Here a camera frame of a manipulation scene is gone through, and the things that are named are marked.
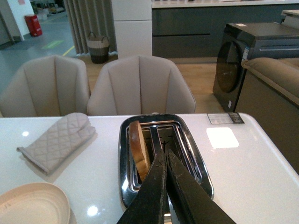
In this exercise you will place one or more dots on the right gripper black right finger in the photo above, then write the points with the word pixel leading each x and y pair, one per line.
pixel 191 203

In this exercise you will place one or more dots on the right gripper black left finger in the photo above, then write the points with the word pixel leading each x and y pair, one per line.
pixel 150 201

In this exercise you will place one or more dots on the toasted bread slice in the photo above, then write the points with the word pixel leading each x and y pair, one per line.
pixel 139 149

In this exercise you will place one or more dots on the cream chrome two-slot toaster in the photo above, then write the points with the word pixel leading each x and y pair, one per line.
pixel 161 132

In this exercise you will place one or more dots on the info card on table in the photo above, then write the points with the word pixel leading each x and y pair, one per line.
pixel 225 118

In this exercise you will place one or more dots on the cream round plate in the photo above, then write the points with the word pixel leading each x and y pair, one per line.
pixel 35 203

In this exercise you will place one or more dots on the grey quilted oven mitt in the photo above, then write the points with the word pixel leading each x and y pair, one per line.
pixel 59 141

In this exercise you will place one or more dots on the beige upholstered chair right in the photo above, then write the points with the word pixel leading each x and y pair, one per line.
pixel 140 85

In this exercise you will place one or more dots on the beige upholstered chair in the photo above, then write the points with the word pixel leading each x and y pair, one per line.
pixel 45 87
pixel 140 85

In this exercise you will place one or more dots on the beige sofa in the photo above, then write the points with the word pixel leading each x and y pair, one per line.
pixel 270 94

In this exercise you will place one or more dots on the beige upholstered chair left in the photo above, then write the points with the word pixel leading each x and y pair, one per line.
pixel 45 87

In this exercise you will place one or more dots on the dark grey kitchen counter cabinet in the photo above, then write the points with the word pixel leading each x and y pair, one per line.
pixel 194 28

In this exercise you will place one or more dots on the white pillar cabinet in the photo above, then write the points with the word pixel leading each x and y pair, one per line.
pixel 133 27

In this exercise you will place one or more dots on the beige pleated curtain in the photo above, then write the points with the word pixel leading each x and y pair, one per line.
pixel 85 16

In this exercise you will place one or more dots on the woven laundry basket with handles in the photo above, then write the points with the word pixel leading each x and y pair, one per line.
pixel 98 46

